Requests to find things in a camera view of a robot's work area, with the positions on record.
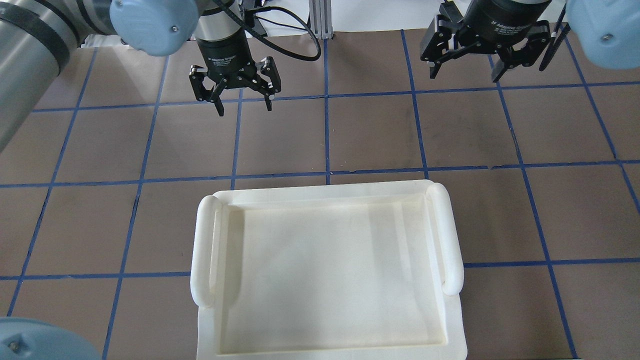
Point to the cream plastic tray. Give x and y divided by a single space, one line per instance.
363 271

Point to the aluminium frame post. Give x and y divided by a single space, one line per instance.
320 18

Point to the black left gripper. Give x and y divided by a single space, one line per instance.
223 55

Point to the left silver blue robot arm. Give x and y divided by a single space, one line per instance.
38 38

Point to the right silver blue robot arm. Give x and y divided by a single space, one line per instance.
608 31

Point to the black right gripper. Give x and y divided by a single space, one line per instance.
501 17

